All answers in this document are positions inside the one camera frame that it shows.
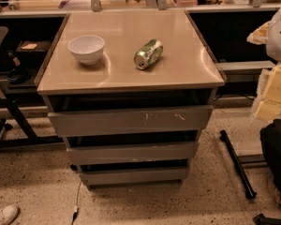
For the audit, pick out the grey bottom drawer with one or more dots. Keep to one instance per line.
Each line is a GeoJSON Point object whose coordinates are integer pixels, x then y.
{"type": "Point", "coordinates": [134, 176]}

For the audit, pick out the grey drawer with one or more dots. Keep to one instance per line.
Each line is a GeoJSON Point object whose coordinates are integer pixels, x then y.
{"type": "Point", "coordinates": [125, 121]}
{"type": "Point", "coordinates": [134, 176]}
{"type": "Point", "coordinates": [132, 153]}

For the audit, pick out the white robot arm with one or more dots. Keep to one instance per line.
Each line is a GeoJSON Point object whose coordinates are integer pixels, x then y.
{"type": "Point", "coordinates": [267, 105]}

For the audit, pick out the grey drawer cabinet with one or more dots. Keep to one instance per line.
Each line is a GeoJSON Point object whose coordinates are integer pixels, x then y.
{"type": "Point", "coordinates": [184, 75]}

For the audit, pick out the grey top drawer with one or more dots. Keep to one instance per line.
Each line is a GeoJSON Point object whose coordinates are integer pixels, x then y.
{"type": "Point", "coordinates": [125, 121]}

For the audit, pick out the grey middle drawer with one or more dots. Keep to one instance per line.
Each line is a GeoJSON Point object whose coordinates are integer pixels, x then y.
{"type": "Point", "coordinates": [132, 153]}

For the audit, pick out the green soda can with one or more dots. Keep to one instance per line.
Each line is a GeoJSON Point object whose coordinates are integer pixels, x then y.
{"type": "Point", "coordinates": [148, 54]}

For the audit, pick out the white ceramic bowl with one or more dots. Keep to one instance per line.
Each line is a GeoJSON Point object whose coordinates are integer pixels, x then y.
{"type": "Point", "coordinates": [87, 49]}

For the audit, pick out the dark box on shelf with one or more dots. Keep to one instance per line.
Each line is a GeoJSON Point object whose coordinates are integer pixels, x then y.
{"type": "Point", "coordinates": [32, 53]}

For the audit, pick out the black round object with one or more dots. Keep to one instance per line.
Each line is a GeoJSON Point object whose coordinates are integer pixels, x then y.
{"type": "Point", "coordinates": [18, 75]}

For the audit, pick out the black chair left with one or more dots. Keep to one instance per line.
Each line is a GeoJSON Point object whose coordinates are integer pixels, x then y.
{"type": "Point", "coordinates": [31, 137]}

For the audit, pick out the brown shoe right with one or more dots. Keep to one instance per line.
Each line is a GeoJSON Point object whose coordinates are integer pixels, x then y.
{"type": "Point", "coordinates": [273, 190]}

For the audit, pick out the white sneaker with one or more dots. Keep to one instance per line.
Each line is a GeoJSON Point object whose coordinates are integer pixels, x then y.
{"type": "Point", "coordinates": [8, 214]}

